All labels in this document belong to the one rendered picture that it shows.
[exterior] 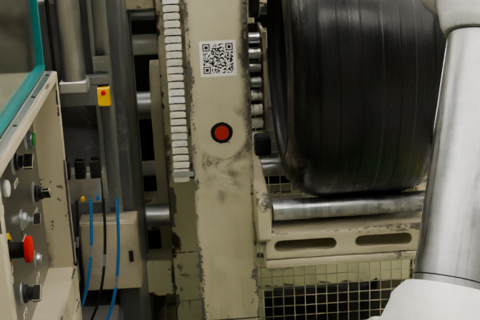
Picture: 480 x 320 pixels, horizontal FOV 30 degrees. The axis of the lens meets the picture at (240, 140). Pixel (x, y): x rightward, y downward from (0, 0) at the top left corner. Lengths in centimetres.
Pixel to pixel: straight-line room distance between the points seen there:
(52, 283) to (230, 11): 64
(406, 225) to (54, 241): 73
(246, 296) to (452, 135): 87
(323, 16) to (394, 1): 14
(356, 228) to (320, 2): 50
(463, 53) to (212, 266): 88
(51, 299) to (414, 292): 65
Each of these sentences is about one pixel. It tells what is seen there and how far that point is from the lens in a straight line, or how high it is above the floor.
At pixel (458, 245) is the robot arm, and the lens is 127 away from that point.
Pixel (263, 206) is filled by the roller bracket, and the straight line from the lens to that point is 183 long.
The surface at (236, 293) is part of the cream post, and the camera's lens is 203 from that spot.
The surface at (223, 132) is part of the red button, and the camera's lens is 189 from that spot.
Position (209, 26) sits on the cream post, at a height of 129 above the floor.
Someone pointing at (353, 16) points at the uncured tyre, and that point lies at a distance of 168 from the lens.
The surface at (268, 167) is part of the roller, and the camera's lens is 214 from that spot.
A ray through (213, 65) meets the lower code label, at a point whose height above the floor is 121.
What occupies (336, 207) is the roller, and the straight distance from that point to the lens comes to 189.
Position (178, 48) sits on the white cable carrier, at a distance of 186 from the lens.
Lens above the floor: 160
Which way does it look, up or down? 17 degrees down
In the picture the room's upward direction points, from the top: 3 degrees counter-clockwise
